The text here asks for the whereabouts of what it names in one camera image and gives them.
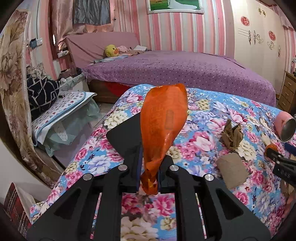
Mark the pink satin curtain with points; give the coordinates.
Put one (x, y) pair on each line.
(67, 20)

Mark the framed landscape picture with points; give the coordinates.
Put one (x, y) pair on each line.
(174, 5)

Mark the pink metal cup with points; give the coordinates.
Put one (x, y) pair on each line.
(286, 127)

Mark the polka dot cushion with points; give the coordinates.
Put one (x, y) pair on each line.
(60, 109)

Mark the orange plastic bag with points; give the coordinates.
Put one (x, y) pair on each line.
(161, 115)

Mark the yellow duck plush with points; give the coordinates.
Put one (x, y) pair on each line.
(111, 51)

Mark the crumpled brown paper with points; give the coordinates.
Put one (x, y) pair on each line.
(231, 136)

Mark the pink bed headboard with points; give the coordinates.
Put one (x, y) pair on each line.
(97, 46)

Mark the black patterned cushion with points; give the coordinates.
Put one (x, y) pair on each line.
(41, 92)

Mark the pile of clothes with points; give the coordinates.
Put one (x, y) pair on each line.
(131, 49)

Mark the light green cloth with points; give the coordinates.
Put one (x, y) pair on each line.
(69, 129)

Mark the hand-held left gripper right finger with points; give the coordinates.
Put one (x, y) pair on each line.
(163, 178)

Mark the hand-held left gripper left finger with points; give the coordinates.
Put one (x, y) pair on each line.
(139, 166)

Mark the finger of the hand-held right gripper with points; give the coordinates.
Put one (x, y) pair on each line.
(283, 166)
(291, 147)

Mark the wooden desk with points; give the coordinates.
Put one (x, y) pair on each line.
(288, 90)

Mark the floral beige curtain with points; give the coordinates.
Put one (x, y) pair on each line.
(16, 97)

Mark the orange peel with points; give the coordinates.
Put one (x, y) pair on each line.
(270, 147)

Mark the white wardrobe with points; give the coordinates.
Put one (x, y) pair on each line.
(261, 39)

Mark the grey hanging cloth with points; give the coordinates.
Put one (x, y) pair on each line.
(92, 11)

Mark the purple dotted bed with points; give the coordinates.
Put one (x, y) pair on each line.
(185, 69)

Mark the plaid box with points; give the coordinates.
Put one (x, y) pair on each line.
(16, 208)

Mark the short cardboard tube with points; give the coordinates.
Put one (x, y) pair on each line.
(232, 170)

